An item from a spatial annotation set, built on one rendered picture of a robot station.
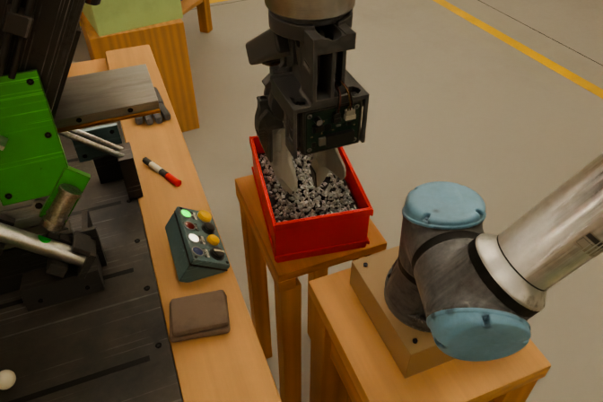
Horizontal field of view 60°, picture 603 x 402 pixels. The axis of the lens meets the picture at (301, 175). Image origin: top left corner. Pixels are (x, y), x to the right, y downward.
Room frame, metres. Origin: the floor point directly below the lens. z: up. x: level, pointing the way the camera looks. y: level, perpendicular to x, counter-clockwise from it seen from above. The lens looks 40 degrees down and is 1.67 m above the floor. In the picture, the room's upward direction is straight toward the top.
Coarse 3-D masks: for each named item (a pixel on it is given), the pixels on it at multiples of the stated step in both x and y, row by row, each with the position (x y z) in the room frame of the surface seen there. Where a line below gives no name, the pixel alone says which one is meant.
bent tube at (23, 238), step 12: (0, 144) 0.63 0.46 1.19; (0, 228) 0.59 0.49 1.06; (12, 228) 0.60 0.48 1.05; (0, 240) 0.58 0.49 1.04; (12, 240) 0.58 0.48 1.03; (24, 240) 0.59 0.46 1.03; (36, 240) 0.60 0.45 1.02; (36, 252) 0.59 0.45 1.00; (48, 252) 0.59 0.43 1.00; (60, 252) 0.60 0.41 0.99; (72, 252) 0.60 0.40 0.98; (72, 264) 0.60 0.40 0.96
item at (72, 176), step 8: (72, 168) 0.68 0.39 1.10; (64, 176) 0.67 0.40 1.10; (72, 176) 0.67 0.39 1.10; (80, 176) 0.68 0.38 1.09; (88, 176) 0.68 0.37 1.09; (56, 184) 0.66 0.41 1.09; (72, 184) 0.67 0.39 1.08; (80, 184) 0.67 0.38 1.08; (56, 192) 0.65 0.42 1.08; (48, 200) 0.65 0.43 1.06; (48, 208) 0.64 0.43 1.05; (72, 208) 0.65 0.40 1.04; (40, 216) 0.63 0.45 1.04
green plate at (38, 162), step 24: (24, 72) 0.71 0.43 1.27; (0, 96) 0.69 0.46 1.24; (24, 96) 0.70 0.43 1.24; (0, 120) 0.68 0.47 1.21; (24, 120) 0.69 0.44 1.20; (48, 120) 0.70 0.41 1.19; (24, 144) 0.67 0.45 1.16; (48, 144) 0.68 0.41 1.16; (0, 168) 0.65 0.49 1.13; (24, 168) 0.66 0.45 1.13; (48, 168) 0.67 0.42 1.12; (0, 192) 0.63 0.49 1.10; (24, 192) 0.64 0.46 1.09; (48, 192) 0.65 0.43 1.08
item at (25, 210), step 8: (0, 200) 0.64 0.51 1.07; (32, 200) 0.66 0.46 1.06; (40, 200) 0.66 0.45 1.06; (0, 208) 0.64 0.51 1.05; (8, 208) 0.64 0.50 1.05; (16, 208) 0.64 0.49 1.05; (24, 208) 0.64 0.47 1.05; (32, 208) 0.65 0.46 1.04; (40, 208) 0.65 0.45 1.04; (16, 216) 0.64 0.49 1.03; (24, 216) 0.64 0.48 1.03; (32, 216) 0.64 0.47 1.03; (16, 224) 0.63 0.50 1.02; (24, 224) 0.64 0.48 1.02; (32, 224) 0.64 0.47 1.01; (40, 224) 0.64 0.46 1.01; (32, 232) 0.64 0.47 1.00; (40, 232) 0.64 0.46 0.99; (56, 232) 0.64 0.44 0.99; (64, 232) 0.65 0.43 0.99; (8, 248) 0.62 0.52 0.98
